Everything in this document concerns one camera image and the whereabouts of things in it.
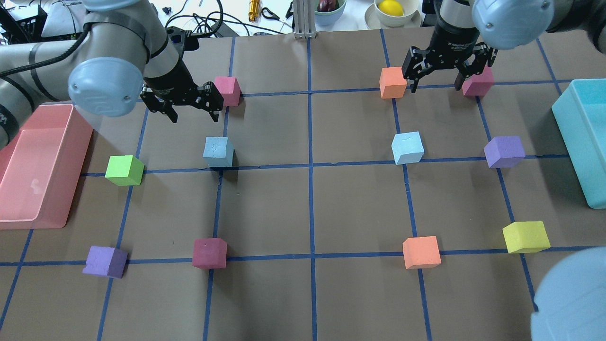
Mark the purple block left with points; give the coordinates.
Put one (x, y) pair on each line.
(105, 262)

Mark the purple block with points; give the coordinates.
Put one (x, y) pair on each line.
(504, 151)
(105, 262)

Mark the pink plastic bin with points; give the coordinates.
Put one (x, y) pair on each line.
(41, 168)

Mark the black scissors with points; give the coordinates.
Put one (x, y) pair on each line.
(266, 13)

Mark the bowl with yellow lemon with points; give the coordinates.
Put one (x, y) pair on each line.
(393, 13)

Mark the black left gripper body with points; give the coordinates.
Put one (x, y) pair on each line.
(171, 79)

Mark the aluminium frame post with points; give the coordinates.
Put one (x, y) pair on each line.
(304, 19)

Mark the green bowl with fruit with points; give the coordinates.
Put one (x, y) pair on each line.
(327, 12)

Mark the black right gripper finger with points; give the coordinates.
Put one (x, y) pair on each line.
(414, 78)
(462, 76)

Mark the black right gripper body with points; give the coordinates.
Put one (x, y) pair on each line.
(450, 41)

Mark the purple block right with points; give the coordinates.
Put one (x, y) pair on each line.
(504, 151)

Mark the orange block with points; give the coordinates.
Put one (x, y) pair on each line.
(421, 252)
(392, 83)

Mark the orange block near right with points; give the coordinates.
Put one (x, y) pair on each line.
(421, 252)

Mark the yellow block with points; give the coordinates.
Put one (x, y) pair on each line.
(526, 237)

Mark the light blue block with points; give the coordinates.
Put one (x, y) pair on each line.
(218, 152)
(407, 148)

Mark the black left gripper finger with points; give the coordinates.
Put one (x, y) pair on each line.
(213, 110)
(170, 113)

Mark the brass cylinder tool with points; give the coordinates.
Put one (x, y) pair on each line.
(254, 10)

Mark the dark pink block near left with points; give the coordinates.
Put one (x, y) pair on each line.
(209, 253)

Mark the orange block far right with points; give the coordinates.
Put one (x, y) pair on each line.
(392, 83)

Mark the pink block far right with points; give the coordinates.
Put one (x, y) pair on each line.
(478, 85)

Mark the teal plastic bin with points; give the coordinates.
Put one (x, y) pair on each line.
(581, 116)

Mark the pink block far left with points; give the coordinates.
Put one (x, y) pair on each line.
(230, 90)

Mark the green block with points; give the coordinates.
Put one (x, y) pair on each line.
(124, 170)

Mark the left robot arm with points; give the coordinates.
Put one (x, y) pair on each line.
(125, 53)

